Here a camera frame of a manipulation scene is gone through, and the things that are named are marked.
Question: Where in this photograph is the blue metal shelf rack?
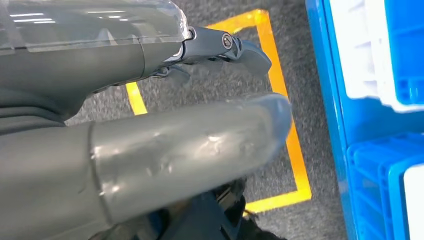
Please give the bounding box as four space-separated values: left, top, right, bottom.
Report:
304 0 424 240

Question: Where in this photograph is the blue plastic bin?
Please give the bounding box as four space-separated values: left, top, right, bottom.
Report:
383 0 424 106
345 131 424 240

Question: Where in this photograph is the yellow floor tape square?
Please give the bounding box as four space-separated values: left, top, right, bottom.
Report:
125 8 313 215

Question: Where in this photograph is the white plastic bin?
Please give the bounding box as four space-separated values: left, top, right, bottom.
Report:
328 0 424 114
401 163 424 240

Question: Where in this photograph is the black robot foot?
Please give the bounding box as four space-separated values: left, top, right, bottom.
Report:
132 178 290 240

